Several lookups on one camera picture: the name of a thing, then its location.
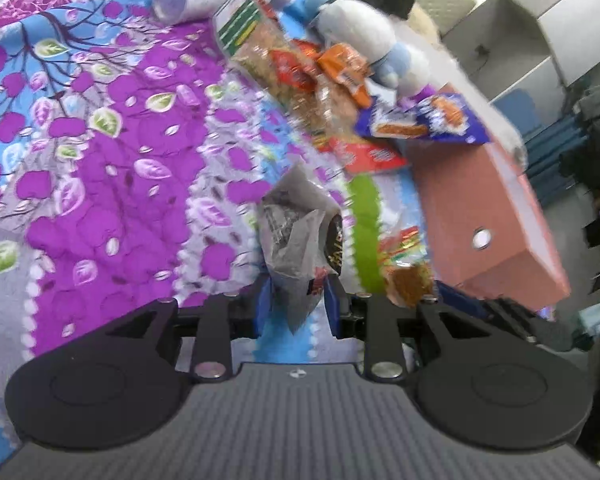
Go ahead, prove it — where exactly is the white shelf cabinet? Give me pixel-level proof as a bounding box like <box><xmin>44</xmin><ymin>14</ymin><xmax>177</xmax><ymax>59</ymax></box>
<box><xmin>442</xmin><ymin>0</ymin><xmax>600</xmax><ymax>99</ymax></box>

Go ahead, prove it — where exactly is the clear green-label snack bag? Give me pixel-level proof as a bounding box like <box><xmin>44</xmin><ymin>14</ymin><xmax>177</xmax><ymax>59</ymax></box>
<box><xmin>213</xmin><ymin>0</ymin><xmax>358</xmax><ymax>136</ymax></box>

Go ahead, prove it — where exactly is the red yellow clear snack bag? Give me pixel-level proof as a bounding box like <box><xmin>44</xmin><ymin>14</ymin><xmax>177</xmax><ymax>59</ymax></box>
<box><xmin>378</xmin><ymin>226</ymin><xmax>438</xmax><ymax>309</ymax></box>

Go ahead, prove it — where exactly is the grey foil snack packet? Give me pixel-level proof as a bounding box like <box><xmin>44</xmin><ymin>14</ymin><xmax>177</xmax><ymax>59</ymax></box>
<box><xmin>257</xmin><ymin>162</ymin><xmax>343</xmax><ymax>332</ymax></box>

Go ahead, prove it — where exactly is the red flat snack packet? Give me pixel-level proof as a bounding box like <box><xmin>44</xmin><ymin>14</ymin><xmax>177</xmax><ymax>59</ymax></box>
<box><xmin>313</xmin><ymin>134</ymin><xmax>408</xmax><ymax>176</ymax></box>

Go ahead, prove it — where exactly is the purple snack packet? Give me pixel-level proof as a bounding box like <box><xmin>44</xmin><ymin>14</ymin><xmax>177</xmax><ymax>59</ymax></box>
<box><xmin>355</xmin><ymin>92</ymin><xmax>490</xmax><ymax>145</ymax></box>

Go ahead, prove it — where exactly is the white blue plush toy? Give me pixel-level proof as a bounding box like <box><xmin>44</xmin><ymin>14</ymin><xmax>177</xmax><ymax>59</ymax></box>
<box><xmin>288</xmin><ymin>0</ymin><xmax>434</xmax><ymax>101</ymax></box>

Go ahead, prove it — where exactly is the purple floral bed sheet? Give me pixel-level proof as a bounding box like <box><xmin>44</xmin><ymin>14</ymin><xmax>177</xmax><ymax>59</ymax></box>
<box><xmin>0</xmin><ymin>0</ymin><xmax>487</xmax><ymax>470</ymax></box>

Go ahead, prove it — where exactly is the orange snack packet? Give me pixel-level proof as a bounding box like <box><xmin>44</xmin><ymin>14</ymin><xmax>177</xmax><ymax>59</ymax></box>
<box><xmin>317</xmin><ymin>44</ymin><xmax>373</xmax><ymax>110</ymax></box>

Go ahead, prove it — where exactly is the pink cardboard box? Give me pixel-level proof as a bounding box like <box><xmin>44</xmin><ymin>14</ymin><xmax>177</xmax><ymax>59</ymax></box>
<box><xmin>410</xmin><ymin>84</ymin><xmax>572</xmax><ymax>312</ymax></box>

